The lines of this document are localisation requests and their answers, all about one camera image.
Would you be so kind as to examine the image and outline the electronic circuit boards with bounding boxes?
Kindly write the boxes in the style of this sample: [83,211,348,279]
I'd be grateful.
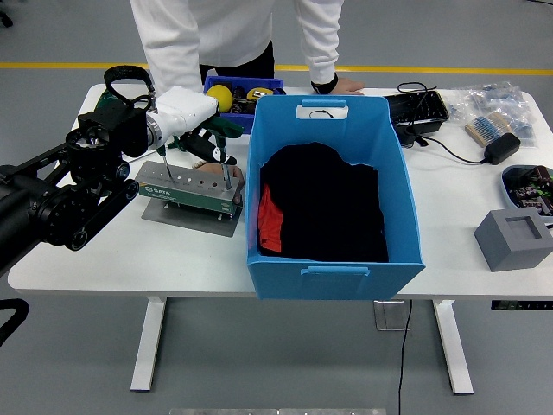
[509,166,553,217]

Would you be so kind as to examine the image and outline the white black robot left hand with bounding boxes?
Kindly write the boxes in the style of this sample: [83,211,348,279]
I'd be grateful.
[154,85,238,167]

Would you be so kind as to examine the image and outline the black adapter cord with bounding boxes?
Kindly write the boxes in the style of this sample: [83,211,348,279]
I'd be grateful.
[397,80,489,166]

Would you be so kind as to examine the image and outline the pale blue oval tray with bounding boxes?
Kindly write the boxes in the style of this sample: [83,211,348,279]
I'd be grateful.
[500,164,553,226]

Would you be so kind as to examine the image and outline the yellow ball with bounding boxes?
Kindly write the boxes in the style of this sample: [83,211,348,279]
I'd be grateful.
[206,85,235,113]

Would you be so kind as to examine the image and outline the green metal wrench stand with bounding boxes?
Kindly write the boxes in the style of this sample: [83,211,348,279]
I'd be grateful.
[137,160,244,238]

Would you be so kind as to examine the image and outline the person's left hand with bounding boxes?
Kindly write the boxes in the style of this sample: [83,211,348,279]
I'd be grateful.
[317,76,366,97]

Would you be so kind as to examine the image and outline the person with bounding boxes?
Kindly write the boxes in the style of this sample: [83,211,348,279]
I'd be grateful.
[129,0,366,204]

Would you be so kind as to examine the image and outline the red cloth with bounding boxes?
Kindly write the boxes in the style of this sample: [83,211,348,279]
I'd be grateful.
[257,183,285,252]

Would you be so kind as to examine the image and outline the person's right hand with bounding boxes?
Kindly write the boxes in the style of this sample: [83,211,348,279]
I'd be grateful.
[196,160,246,204]

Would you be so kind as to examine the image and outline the metal floor plate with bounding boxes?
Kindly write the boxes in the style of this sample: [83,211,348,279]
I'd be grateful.
[373,300,411,332]

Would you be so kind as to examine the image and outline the black floor cable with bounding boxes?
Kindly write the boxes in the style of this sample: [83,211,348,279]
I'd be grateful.
[396,300,414,415]

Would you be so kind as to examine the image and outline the resistor tape bundle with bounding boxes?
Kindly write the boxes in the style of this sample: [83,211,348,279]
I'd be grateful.
[465,111,515,148]

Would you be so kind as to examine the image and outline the small blue parts bin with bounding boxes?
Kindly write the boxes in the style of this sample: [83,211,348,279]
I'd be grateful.
[203,75,285,133]

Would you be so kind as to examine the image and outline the yellow tape measure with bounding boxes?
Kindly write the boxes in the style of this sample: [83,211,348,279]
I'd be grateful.
[246,86,277,101]

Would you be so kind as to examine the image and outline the black table control panel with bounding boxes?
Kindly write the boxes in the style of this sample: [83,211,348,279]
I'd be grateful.
[490,300,553,311]

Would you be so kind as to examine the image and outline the white table leg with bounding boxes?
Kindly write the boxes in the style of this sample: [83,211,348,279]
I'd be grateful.
[130,297,168,393]
[431,300,475,395]

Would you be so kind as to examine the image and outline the large blue plastic box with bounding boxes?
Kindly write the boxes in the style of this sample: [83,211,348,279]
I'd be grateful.
[245,94,427,302]

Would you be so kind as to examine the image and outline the black wristwatch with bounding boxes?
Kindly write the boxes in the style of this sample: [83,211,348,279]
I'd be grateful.
[309,72,340,95]

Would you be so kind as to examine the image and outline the clear plastic parts bags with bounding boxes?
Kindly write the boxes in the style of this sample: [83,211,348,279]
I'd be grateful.
[448,81,537,148]

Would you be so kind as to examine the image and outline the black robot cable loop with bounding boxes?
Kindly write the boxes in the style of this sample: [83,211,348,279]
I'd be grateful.
[0,297,30,347]

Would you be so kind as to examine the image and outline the black power adapter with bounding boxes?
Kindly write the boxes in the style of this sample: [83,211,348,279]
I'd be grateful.
[483,132,522,165]

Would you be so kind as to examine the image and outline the large green T-handle hex wrench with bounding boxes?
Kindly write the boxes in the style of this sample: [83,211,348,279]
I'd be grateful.
[200,115,245,192]

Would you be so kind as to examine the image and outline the small green T-handle hex wrench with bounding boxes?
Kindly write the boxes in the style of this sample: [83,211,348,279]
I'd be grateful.
[155,133,192,182]

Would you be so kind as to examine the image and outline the black cloth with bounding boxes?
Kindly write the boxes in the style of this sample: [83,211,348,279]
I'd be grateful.
[257,142,390,264]

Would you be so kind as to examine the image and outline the grey block with square recess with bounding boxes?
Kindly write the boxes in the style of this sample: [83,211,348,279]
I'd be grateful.
[474,209,553,273]

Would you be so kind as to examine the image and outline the black plastic tray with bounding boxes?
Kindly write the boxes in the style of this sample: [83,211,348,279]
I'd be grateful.
[383,90,450,146]

